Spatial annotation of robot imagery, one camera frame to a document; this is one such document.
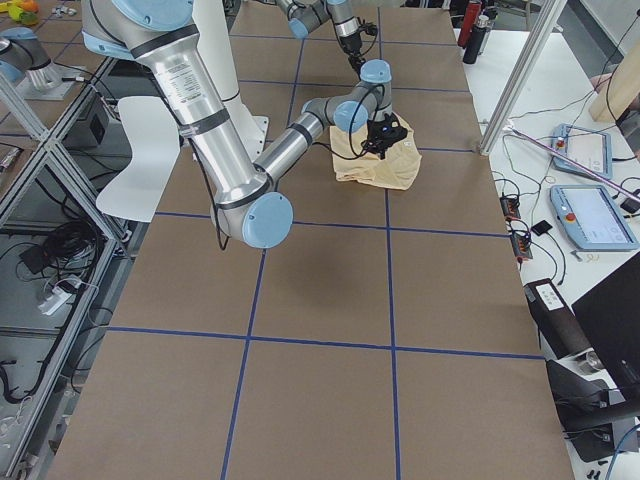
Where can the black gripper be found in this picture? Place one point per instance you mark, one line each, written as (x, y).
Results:
(351, 46)

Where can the cream long-sleeve graphic shirt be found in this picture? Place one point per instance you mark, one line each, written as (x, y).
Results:
(397, 170)

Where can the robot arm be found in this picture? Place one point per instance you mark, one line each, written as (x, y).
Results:
(304, 18)
(185, 46)

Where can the black water bottle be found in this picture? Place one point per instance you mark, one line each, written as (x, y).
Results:
(475, 41)

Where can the red water bottle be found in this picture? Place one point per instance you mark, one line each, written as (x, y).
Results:
(472, 11)

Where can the white plastic chair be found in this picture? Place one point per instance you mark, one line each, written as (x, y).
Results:
(152, 133)

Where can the far teach pendant tablet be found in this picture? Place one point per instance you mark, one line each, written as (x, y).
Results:
(586, 147)

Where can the teach pendant tablet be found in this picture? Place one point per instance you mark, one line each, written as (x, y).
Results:
(591, 219)
(586, 147)

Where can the near teach pendant tablet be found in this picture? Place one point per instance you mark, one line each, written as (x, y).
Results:
(591, 219)

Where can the black laptop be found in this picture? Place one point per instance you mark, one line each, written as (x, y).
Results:
(609, 316)

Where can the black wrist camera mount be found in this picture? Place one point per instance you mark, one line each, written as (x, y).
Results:
(383, 134)
(368, 28)

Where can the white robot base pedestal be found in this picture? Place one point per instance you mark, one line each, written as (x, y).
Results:
(253, 131)

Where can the aluminium frame post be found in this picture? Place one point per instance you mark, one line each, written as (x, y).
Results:
(525, 63)

